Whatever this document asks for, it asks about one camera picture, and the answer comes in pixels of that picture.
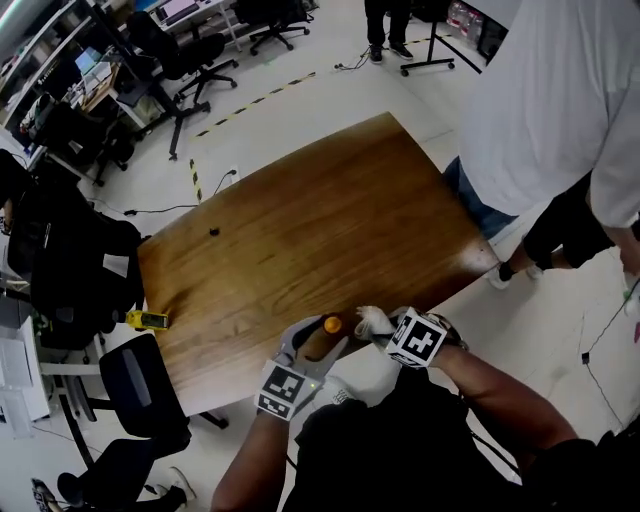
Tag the white cloth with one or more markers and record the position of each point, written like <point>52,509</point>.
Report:
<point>372,322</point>

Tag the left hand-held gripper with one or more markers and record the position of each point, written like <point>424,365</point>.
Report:
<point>280,390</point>

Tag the person's white shoe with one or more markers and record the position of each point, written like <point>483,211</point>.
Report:
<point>340,392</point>

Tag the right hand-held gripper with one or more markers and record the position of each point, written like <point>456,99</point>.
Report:
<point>417,340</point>

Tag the person's black shirt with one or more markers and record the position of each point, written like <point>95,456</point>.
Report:
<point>400,460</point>

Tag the black mesh office chair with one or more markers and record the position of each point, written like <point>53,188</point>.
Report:
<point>272,22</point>

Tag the black chair with grey armrests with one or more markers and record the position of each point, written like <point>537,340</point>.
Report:
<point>140,390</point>

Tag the small black object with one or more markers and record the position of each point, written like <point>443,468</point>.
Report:
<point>215,231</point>

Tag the orange-capped brown bottle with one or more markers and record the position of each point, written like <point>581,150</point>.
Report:
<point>332,325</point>

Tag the yellow handheld device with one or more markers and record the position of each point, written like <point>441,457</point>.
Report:
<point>147,320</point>

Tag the white shelving unit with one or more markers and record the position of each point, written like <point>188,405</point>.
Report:
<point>40,60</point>

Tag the black pole stand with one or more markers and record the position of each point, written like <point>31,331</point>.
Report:
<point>160,100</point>

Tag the person's left forearm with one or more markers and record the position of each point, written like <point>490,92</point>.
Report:
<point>255,460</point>

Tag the person's right forearm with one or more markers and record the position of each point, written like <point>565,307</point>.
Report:
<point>500,400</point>

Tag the open laptop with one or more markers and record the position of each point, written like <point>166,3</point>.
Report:
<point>175,9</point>

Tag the large black office chair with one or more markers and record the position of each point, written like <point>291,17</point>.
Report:
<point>75,250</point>

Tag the whiteboard on rolling stand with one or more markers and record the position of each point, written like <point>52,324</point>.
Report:
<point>440,50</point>

